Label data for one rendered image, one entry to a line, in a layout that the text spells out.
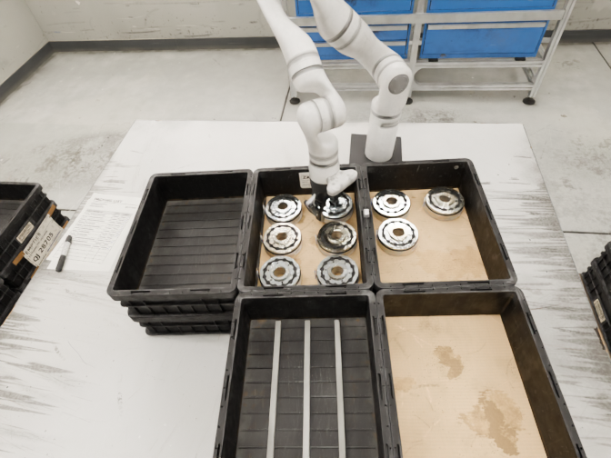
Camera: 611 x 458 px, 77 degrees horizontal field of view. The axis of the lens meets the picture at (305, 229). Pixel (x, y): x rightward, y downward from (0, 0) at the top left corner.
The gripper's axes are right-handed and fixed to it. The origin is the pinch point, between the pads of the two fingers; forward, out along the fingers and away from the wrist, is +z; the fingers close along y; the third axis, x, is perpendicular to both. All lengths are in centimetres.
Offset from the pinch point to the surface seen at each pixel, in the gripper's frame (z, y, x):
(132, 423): 16, 69, 3
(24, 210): 28, 66, -108
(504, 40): 43, -202, -46
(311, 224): 2.7, 4.8, -1.2
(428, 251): 2.6, -9.7, 27.1
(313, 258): 2.6, 12.3, 7.3
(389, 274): 2.6, 2.7, 24.5
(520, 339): -2, -1, 55
